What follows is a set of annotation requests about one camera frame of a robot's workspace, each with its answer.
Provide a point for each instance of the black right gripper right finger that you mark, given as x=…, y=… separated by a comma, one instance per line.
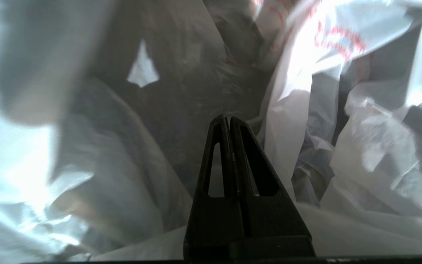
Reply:
x=269, y=227

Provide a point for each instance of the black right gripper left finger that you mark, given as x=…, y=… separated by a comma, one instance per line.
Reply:
x=214, y=227

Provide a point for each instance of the clear pink-edged new trash bag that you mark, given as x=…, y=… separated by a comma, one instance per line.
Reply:
x=343, y=128

